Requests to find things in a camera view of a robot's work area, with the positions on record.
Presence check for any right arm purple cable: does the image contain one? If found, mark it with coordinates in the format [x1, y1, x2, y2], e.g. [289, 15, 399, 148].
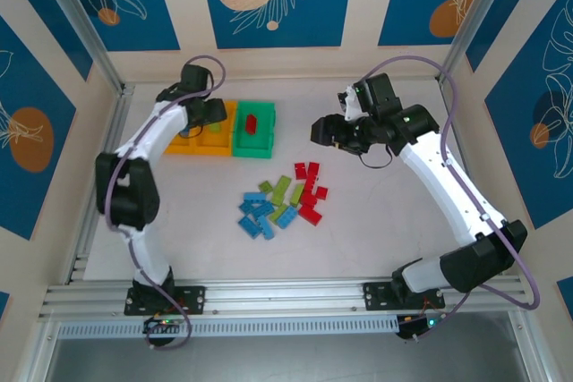
[357, 55, 542, 343]

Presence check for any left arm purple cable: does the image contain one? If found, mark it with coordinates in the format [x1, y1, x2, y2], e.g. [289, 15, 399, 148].
[105, 54, 227, 352]

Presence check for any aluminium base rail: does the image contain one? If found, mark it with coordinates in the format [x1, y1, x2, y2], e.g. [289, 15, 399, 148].
[38, 276, 541, 321]

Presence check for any green plastic bin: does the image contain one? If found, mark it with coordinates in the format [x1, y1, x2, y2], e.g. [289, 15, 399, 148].
[231, 100, 277, 160]

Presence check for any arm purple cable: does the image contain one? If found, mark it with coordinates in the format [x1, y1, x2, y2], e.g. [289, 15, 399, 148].
[105, 54, 227, 352]
[357, 55, 542, 343]

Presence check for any black controller board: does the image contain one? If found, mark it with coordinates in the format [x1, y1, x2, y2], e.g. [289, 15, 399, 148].
[141, 315, 183, 336]
[396, 315, 440, 342]

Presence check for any grey slotted cable duct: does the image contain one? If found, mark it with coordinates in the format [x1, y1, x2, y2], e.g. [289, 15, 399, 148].
[56, 313, 402, 342]

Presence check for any thin black camera cable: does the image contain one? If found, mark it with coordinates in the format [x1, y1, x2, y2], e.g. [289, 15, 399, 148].
[357, 144, 398, 172]

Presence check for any aluminium frame post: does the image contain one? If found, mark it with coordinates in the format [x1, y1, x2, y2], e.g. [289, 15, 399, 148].
[438, 0, 520, 86]
[33, 0, 135, 97]

